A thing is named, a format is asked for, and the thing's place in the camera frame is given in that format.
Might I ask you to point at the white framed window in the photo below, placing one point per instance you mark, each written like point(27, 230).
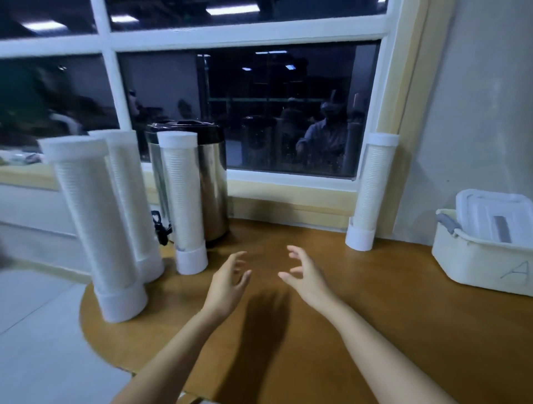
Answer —
point(275, 91)

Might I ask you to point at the white plastic lid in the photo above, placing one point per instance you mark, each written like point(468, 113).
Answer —
point(495, 216)

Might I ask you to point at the person's right hand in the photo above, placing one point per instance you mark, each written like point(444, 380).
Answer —
point(312, 287)

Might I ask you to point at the stainless steel water dispenser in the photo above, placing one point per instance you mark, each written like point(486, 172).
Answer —
point(212, 183)

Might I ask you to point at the person's left forearm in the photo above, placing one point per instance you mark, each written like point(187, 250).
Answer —
point(171, 362)

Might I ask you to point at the person's right forearm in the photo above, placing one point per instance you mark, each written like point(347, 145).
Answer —
point(383, 358)

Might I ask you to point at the person's left hand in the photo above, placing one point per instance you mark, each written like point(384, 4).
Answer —
point(223, 291)

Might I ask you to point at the nested stack of paper cups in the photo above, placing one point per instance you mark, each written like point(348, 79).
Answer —
point(183, 200)
point(373, 187)
point(96, 225)
point(133, 200)

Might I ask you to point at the translucent plastic box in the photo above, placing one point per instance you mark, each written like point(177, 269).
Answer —
point(475, 266)

